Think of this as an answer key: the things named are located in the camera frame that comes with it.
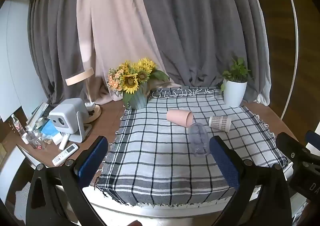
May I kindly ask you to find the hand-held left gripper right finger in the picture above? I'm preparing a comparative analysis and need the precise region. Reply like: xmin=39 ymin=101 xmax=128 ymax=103
xmin=209 ymin=136 xmax=292 ymax=226

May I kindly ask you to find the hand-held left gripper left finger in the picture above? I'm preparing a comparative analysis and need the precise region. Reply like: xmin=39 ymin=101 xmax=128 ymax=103
xmin=26 ymin=136 xmax=109 ymax=226

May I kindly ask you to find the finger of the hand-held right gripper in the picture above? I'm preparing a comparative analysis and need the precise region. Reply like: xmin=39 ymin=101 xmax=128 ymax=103
xmin=275 ymin=132 xmax=310 ymax=166
xmin=305 ymin=130 xmax=320 ymax=147

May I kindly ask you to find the clear plastic cup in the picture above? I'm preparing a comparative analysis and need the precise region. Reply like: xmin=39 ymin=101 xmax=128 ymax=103
xmin=188 ymin=123 xmax=211 ymax=158

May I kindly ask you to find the patterned paper cup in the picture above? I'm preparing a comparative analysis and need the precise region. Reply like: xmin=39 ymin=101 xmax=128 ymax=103
xmin=208 ymin=115 xmax=232 ymax=132

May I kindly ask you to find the pink cup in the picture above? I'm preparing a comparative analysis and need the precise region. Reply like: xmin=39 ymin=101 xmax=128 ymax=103
xmin=166 ymin=109 xmax=194 ymax=127

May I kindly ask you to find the white remote control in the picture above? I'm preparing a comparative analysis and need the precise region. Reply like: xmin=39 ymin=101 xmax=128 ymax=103
xmin=52 ymin=144 xmax=79 ymax=167

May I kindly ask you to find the small white remote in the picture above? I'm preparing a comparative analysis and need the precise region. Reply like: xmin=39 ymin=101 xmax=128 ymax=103
xmin=59 ymin=133 xmax=71 ymax=150

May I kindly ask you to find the white projector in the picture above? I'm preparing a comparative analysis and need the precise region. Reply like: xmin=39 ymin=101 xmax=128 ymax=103
xmin=49 ymin=98 xmax=93 ymax=143

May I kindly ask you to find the blue face mask pack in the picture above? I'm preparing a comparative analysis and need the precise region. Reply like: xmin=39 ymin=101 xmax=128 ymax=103
xmin=39 ymin=119 xmax=59 ymax=139

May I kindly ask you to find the checked tablecloth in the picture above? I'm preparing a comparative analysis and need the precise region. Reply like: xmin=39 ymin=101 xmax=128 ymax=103
xmin=96 ymin=86 xmax=288 ymax=208

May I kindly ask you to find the glass jar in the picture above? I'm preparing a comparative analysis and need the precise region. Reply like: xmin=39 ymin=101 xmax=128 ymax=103
xmin=27 ymin=131 xmax=38 ymax=148

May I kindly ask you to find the white plant pot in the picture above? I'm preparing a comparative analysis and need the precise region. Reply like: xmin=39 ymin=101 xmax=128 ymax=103
xmin=223 ymin=79 xmax=248 ymax=107

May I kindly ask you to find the teal ribbed vase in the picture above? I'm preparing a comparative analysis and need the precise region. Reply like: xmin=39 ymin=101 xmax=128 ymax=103
xmin=122 ymin=83 xmax=149 ymax=110

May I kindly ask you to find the clear water bottle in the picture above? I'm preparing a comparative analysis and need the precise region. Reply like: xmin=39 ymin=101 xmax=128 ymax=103
xmin=11 ymin=114 xmax=26 ymax=137

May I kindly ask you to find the white desk lamp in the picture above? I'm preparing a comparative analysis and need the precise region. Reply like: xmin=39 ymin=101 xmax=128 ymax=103
xmin=65 ymin=68 xmax=101 ymax=124

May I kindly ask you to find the green potted plant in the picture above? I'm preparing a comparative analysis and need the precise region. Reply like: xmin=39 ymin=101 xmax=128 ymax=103
xmin=219 ymin=57 xmax=254 ymax=95

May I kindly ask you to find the sunflower bouquet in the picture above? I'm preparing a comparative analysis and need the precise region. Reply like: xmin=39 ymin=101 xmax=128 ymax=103
xmin=107 ymin=57 xmax=171 ymax=107

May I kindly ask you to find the white hoop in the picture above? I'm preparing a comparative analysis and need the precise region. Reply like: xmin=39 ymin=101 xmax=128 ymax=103
xmin=276 ymin=0 xmax=299 ymax=120

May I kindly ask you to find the white cabinet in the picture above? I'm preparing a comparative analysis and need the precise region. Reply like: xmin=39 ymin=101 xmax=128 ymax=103
xmin=0 ymin=0 xmax=48 ymax=122

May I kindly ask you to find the grey curtain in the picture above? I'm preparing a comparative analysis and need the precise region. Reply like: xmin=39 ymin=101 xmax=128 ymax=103
xmin=27 ymin=0 xmax=96 ymax=106
xmin=135 ymin=0 xmax=272 ymax=106

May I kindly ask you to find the beige curtain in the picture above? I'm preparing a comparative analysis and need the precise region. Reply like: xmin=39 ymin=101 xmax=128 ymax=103
xmin=76 ymin=0 xmax=181 ymax=106

